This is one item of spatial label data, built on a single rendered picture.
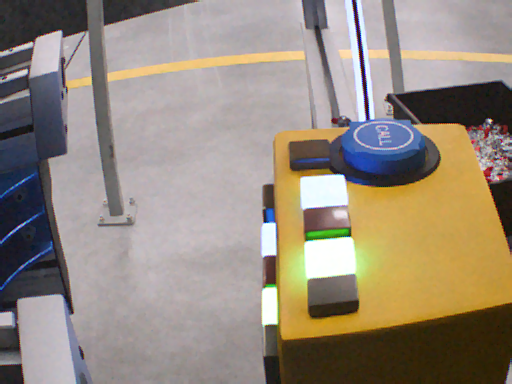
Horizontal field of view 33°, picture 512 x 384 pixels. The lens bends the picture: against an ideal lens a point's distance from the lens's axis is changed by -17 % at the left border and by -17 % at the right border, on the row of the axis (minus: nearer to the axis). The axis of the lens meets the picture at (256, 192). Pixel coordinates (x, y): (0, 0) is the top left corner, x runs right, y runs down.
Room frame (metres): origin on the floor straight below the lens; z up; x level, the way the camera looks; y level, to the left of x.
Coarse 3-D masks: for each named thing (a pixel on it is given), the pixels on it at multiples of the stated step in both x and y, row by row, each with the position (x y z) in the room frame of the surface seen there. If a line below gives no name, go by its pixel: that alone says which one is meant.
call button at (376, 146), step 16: (352, 128) 0.39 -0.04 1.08; (368, 128) 0.39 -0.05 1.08; (384, 128) 0.39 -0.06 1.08; (400, 128) 0.39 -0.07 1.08; (352, 144) 0.38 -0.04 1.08; (368, 144) 0.37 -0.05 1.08; (384, 144) 0.37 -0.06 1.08; (400, 144) 0.37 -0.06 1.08; (416, 144) 0.37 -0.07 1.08; (352, 160) 0.37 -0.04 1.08; (368, 160) 0.36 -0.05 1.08; (384, 160) 0.36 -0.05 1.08; (400, 160) 0.36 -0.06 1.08; (416, 160) 0.37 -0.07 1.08
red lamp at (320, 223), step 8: (304, 208) 0.33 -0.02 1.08; (312, 208) 0.33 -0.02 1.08; (320, 208) 0.33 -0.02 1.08; (328, 208) 0.33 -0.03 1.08; (336, 208) 0.33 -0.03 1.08; (344, 208) 0.33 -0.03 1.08; (304, 216) 0.33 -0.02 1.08; (312, 216) 0.33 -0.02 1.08; (320, 216) 0.33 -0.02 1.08; (328, 216) 0.33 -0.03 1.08; (336, 216) 0.33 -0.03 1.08; (344, 216) 0.32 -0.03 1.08; (304, 224) 0.32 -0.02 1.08; (312, 224) 0.32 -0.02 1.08; (320, 224) 0.32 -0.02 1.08; (328, 224) 0.32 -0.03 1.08; (336, 224) 0.32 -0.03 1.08; (344, 224) 0.32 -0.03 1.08; (304, 232) 0.32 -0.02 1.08; (312, 232) 0.32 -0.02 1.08; (320, 232) 0.32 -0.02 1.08; (328, 232) 0.32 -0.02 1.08; (336, 232) 0.32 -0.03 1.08; (344, 232) 0.32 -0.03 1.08; (312, 240) 0.32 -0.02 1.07; (320, 240) 0.32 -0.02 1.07
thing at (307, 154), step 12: (288, 144) 0.39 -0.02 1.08; (300, 144) 0.39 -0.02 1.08; (312, 144) 0.39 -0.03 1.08; (324, 144) 0.39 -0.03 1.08; (300, 156) 0.38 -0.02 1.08; (312, 156) 0.38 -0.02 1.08; (324, 156) 0.37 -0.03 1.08; (300, 168) 0.37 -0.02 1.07; (312, 168) 0.37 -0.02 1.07; (324, 168) 0.37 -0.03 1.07
